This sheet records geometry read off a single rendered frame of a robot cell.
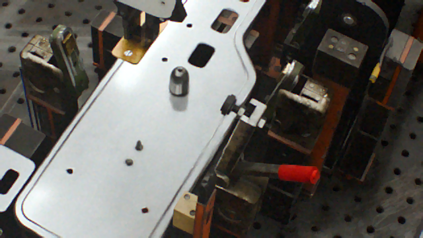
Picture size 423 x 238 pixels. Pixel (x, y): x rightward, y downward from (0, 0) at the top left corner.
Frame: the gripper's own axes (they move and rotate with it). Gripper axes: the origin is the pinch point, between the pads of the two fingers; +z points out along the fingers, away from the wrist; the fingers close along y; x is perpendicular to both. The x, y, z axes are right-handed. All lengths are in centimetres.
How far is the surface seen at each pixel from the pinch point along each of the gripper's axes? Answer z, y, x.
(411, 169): 58, -41, -37
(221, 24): 28.8, 0.7, -28.1
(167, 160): 27.4, -4.9, 0.7
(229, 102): 5.6, -13.3, 1.2
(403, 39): 19.8, -29.4, -34.2
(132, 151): 27.4, 0.5, 2.0
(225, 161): 16.9, -14.5, 2.6
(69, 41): 17.6, 15.7, -4.9
